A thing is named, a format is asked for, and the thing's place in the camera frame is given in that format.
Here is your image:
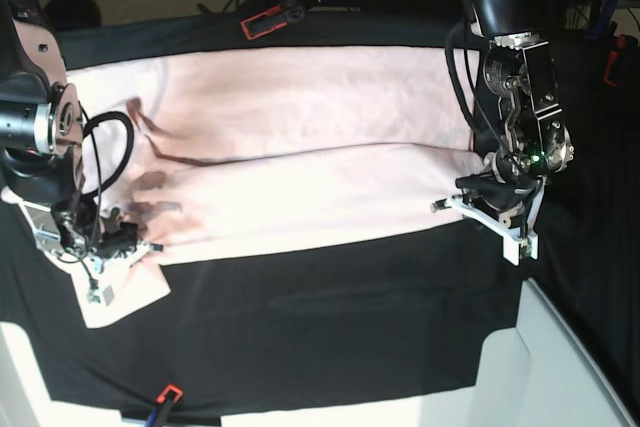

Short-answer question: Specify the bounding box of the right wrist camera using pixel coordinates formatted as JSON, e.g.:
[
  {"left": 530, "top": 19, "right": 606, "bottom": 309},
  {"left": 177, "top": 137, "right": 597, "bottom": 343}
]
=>
[{"left": 87, "top": 285, "right": 115, "bottom": 307}]

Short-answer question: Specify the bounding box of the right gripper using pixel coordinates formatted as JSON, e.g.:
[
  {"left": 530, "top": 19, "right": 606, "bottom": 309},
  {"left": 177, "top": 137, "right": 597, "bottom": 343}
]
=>
[{"left": 87, "top": 222, "right": 163, "bottom": 276}]

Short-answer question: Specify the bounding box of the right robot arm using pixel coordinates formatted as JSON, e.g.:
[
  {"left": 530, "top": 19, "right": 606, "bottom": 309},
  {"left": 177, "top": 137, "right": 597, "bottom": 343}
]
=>
[{"left": 1, "top": 0, "right": 160, "bottom": 278}]

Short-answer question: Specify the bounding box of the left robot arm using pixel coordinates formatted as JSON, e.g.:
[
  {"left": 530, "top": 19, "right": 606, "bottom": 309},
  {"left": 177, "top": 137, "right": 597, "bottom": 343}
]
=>
[{"left": 433, "top": 0, "right": 575, "bottom": 258}]

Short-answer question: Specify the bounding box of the red clamp at front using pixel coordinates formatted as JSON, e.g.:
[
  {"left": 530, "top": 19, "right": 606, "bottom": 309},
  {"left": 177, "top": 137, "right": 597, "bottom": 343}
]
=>
[{"left": 156, "top": 384, "right": 183, "bottom": 405}]

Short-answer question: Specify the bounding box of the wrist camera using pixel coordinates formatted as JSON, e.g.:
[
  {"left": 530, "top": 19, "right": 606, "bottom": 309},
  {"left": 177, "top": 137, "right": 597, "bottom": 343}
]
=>
[
  {"left": 87, "top": 285, "right": 115, "bottom": 307},
  {"left": 503, "top": 233, "right": 539, "bottom": 266}
]

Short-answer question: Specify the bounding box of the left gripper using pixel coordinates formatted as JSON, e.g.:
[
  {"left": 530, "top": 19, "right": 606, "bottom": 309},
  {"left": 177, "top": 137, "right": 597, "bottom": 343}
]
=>
[{"left": 432, "top": 171, "right": 545, "bottom": 247}]

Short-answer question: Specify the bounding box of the light pink T-shirt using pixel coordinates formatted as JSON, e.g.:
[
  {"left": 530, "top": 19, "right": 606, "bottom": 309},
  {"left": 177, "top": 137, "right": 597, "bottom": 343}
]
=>
[{"left": 43, "top": 46, "right": 483, "bottom": 328}]

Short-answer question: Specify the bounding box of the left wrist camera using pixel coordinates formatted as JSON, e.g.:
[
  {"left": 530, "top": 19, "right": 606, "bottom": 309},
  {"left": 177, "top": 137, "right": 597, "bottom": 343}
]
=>
[{"left": 503, "top": 233, "right": 539, "bottom": 266}]

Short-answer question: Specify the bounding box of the red black clamp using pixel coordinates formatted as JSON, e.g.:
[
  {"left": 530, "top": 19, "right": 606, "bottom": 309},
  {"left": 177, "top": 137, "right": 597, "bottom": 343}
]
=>
[{"left": 240, "top": 3, "right": 306, "bottom": 41}]

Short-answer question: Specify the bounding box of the black table cloth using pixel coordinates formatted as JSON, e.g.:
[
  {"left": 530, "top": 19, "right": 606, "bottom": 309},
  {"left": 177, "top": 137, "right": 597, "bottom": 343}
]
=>
[{"left": 1, "top": 34, "right": 639, "bottom": 422}]

